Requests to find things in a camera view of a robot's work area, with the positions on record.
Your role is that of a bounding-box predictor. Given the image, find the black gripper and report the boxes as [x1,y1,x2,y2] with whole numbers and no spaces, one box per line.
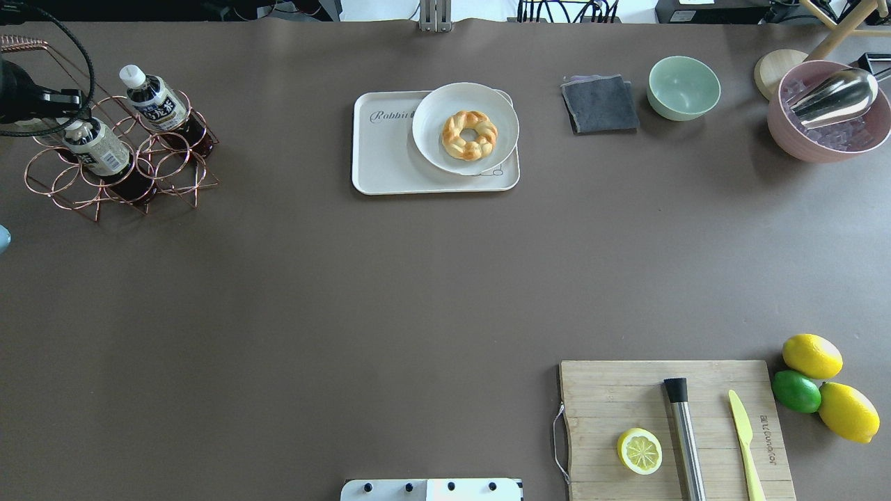
[1,60,87,136]

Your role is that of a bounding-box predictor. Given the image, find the tea bottle carried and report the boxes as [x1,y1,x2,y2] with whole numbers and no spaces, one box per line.
[63,118,157,206]

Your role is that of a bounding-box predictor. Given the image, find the tea bottle rear rack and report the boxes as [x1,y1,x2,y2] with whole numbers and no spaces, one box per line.
[118,64,213,159]

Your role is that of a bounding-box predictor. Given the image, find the cream serving tray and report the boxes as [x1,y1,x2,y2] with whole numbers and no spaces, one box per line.
[352,90,521,196]

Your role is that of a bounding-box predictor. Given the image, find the white plate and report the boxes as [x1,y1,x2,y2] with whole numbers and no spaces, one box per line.
[411,82,519,175]

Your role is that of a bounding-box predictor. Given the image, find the braided donut pastry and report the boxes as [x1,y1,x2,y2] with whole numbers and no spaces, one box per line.
[441,111,499,161]

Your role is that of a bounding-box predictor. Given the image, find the grey folded cloth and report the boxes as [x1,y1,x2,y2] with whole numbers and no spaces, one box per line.
[560,75,640,134]

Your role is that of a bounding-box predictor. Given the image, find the wooden cutting board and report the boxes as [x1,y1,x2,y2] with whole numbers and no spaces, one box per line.
[559,360,796,500]

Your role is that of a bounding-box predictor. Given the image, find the mint green bowl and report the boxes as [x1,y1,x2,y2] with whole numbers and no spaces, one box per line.
[647,55,722,122]

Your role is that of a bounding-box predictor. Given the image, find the half lemon slice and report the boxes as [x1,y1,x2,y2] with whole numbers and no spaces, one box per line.
[616,427,663,475]

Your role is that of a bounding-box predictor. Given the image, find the steel muddler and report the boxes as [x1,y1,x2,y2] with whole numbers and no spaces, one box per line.
[664,377,707,500]

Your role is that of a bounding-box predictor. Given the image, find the wooden glass holder stand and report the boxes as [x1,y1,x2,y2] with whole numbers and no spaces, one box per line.
[753,1,889,100]

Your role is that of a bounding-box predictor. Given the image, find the yellow plastic knife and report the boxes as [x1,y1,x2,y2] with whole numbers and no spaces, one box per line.
[727,389,766,501]

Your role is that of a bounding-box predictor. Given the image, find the pink bowl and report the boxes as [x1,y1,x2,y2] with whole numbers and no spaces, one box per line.
[767,61,889,163]

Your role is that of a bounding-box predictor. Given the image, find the green lime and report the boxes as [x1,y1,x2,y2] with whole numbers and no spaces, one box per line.
[771,369,822,413]

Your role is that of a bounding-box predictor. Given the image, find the metal ice scoop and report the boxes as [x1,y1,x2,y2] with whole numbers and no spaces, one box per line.
[790,67,879,129]

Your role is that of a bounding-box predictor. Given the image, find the yellow lemon far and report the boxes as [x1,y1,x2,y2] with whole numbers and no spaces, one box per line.
[782,333,844,380]

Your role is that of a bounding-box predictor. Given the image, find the yellow lemon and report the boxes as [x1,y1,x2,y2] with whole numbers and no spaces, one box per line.
[782,333,844,380]
[818,381,881,444]

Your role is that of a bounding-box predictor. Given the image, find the clear ice cubes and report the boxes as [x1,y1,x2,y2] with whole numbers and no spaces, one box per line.
[783,84,878,152]

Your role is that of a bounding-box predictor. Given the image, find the yellow lemon near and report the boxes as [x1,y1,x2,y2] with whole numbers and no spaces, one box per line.
[818,381,881,444]

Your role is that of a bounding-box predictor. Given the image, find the copper wire bottle rack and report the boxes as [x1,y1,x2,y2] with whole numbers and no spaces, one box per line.
[2,35,219,221]

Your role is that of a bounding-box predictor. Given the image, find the aluminium frame post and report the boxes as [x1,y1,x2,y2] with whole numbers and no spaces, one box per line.
[418,0,452,33]

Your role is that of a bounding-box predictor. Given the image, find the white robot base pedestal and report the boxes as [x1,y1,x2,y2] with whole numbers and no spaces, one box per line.
[340,477,524,500]

